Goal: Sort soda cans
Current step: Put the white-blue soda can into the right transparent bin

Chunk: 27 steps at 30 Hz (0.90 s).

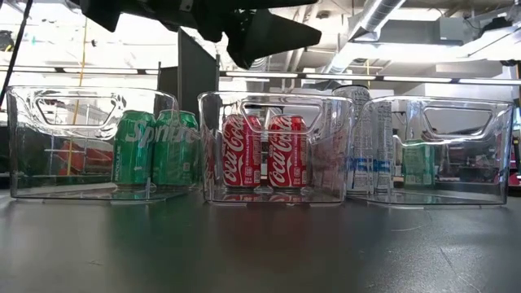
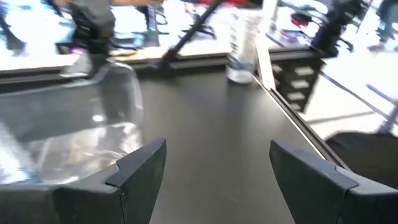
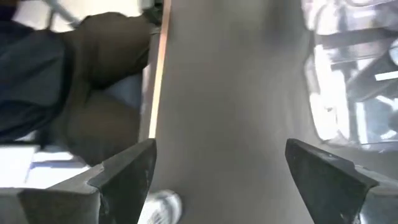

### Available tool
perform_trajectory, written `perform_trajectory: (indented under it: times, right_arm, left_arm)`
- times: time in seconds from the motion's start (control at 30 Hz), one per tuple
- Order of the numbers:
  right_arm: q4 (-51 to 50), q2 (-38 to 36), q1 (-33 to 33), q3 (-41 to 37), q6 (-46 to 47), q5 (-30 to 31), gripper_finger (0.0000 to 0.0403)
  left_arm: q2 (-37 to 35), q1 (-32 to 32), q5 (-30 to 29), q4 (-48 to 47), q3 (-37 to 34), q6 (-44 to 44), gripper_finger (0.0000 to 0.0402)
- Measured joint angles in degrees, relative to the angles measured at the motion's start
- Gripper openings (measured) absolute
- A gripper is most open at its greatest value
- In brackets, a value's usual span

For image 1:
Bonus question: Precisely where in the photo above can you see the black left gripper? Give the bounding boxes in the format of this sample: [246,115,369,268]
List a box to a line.
[79,0,322,69]

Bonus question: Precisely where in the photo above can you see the red Coca-Cola can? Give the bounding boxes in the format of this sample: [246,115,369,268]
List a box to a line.
[221,113,263,189]
[266,113,309,189]

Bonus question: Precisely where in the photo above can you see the white Celsius can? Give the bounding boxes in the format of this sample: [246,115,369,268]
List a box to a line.
[372,99,395,193]
[332,84,374,195]

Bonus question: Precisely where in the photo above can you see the ceiling light strip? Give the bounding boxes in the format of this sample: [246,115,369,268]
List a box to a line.
[382,75,453,83]
[63,67,139,75]
[225,72,299,79]
[458,77,521,85]
[0,65,57,73]
[304,73,376,81]

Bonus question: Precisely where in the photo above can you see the black partition panel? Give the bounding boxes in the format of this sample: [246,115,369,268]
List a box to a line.
[156,28,221,119]

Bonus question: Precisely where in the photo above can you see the grey ceiling air unit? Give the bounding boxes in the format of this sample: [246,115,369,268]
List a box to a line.
[380,18,465,46]

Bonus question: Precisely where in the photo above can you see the clear plastic bin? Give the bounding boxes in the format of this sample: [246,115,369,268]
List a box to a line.
[197,91,354,204]
[6,85,201,203]
[345,95,514,206]

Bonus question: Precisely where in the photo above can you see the red storage bin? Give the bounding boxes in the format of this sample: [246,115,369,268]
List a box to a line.
[56,140,115,177]

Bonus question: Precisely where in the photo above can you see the small black hanging device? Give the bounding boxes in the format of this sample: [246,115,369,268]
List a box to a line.
[0,30,15,53]

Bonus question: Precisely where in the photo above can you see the ribbed flexible duct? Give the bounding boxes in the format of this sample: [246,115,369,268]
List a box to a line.
[247,56,270,72]

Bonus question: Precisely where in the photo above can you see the silver ventilation duct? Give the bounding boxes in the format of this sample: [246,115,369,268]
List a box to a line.
[323,0,408,74]

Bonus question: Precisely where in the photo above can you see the thin black cable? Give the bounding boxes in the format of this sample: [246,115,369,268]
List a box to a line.
[0,0,34,107]

